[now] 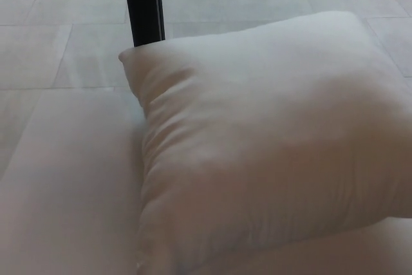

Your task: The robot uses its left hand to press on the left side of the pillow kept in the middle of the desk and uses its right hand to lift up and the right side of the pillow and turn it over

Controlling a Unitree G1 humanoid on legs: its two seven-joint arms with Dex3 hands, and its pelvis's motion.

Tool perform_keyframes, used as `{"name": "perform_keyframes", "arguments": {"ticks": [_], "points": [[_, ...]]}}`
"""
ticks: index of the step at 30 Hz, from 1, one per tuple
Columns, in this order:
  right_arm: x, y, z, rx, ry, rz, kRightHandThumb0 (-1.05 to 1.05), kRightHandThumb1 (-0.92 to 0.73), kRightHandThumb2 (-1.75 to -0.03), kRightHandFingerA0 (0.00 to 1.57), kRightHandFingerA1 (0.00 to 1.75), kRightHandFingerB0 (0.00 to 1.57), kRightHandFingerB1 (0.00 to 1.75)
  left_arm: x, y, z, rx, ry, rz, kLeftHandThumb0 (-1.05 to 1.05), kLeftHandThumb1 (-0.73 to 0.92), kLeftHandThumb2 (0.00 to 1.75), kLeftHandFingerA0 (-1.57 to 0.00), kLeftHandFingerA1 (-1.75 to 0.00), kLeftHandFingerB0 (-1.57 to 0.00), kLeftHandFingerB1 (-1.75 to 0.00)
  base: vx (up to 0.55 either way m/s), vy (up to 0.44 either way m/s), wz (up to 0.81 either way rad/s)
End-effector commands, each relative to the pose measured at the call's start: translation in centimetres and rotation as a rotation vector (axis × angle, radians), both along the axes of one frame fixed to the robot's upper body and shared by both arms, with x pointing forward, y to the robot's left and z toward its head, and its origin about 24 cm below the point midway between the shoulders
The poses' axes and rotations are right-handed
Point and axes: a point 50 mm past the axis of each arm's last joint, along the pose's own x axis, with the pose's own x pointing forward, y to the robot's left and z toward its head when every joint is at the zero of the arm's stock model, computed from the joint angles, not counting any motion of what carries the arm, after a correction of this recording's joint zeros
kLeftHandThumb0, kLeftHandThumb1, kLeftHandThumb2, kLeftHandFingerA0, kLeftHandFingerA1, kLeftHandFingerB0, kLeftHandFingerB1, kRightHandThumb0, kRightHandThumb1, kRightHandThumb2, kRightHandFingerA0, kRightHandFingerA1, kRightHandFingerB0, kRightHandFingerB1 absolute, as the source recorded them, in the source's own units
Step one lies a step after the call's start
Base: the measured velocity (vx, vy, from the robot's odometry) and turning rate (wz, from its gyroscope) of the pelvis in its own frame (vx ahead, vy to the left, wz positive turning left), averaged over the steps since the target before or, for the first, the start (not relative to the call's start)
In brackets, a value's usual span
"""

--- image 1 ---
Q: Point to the white square pillow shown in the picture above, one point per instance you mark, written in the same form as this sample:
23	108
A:
257	146

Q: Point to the black metal post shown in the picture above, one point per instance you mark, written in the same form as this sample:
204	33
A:
145	4

